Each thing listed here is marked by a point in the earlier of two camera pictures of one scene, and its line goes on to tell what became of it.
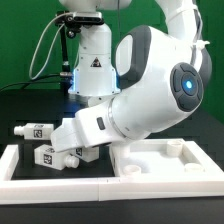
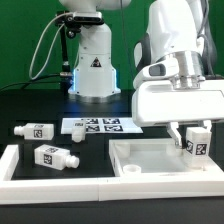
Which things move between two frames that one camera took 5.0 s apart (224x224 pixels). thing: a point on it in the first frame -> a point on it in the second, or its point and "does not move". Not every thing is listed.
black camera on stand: [73, 22] does not move
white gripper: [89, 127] -> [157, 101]
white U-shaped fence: [15, 190] does not move
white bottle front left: [47, 156] does not move
